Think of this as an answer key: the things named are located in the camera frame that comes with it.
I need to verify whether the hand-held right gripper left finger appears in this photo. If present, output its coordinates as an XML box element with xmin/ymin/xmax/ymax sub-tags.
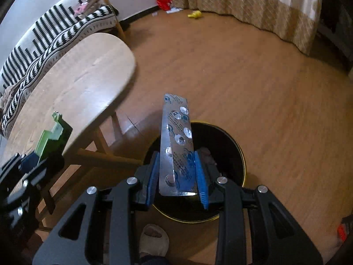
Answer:
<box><xmin>32</xmin><ymin>151</ymin><xmax>161</xmax><ymax>265</ymax></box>

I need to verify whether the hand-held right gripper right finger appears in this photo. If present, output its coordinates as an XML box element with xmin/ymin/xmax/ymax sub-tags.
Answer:
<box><xmin>194</xmin><ymin>150</ymin><xmax>324</xmax><ymax>265</ymax></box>

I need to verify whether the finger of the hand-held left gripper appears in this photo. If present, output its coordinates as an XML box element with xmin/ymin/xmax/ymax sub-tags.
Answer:
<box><xmin>26</xmin><ymin>152</ymin><xmax>66</xmax><ymax>191</ymax></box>
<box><xmin>19</xmin><ymin>153</ymin><xmax>41</xmax><ymax>172</ymax></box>

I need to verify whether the small green box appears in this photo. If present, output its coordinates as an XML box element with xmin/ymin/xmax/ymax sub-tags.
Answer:
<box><xmin>34</xmin><ymin>111</ymin><xmax>73</xmax><ymax>163</ymax></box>

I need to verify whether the black bin with yellow rim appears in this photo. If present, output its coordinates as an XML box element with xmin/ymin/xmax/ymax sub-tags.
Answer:
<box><xmin>142</xmin><ymin>120</ymin><xmax>247</xmax><ymax>224</ymax></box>

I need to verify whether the silver pill blister pack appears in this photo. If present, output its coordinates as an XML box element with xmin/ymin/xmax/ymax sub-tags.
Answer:
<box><xmin>158</xmin><ymin>93</ymin><xmax>199</xmax><ymax>197</ymax></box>

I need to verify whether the beige slipper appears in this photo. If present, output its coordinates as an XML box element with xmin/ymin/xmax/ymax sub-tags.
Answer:
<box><xmin>139</xmin><ymin>224</ymin><xmax>170</xmax><ymax>258</ymax></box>

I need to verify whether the brown cloth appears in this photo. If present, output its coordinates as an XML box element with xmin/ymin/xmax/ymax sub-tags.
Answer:
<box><xmin>0</xmin><ymin>84</ymin><xmax>17</xmax><ymax>109</ymax></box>

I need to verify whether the black white striped sofa cover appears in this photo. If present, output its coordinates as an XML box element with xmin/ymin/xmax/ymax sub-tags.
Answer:
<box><xmin>0</xmin><ymin>0</ymin><xmax>118</xmax><ymax>133</ymax></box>

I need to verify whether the red orange object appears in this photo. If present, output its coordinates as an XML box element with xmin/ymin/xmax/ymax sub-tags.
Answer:
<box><xmin>337</xmin><ymin>217</ymin><xmax>351</xmax><ymax>240</ymax></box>

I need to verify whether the wooden sofa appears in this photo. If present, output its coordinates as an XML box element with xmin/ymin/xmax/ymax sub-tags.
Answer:
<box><xmin>92</xmin><ymin>0</ymin><xmax>127</xmax><ymax>40</ymax></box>

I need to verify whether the pink cushion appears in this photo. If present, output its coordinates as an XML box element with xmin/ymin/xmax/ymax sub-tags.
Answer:
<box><xmin>74</xmin><ymin>0</ymin><xmax>96</xmax><ymax>15</ymax></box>

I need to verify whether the beige patterned curtain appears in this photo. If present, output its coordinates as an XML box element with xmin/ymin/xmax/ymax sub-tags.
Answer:
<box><xmin>163</xmin><ymin>0</ymin><xmax>323</xmax><ymax>56</ymax></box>

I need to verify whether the dark furniture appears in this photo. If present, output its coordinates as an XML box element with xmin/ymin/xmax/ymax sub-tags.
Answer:
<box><xmin>317</xmin><ymin>0</ymin><xmax>353</xmax><ymax>75</ymax></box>

